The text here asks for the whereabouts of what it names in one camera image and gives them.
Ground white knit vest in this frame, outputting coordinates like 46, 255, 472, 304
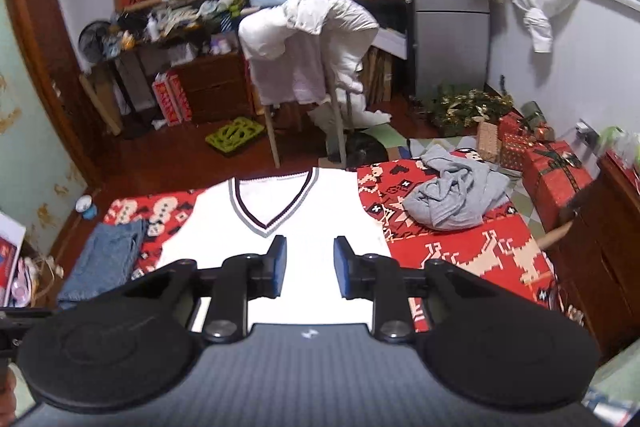
157, 168, 390, 325

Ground grey crumpled garment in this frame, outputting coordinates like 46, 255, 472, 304
402, 145, 510, 232

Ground red patterned blanket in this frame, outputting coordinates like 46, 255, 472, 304
105, 159, 555, 307

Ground green plastic tray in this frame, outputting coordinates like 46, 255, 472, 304
205, 117, 265, 155

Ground folded blue jeans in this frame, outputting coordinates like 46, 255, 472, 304
56, 220, 149, 309

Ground red couplet boxes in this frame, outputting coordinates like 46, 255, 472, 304
152, 69, 192, 127

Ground red gift box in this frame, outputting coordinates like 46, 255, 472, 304
523, 141, 592, 232

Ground cluttered dark shelf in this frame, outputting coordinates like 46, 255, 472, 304
103, 0, 254, 124

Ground chair with white duvet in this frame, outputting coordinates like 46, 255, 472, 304
238, 0, 380, 166

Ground black fan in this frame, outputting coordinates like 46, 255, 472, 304
78, 20, 120, 64

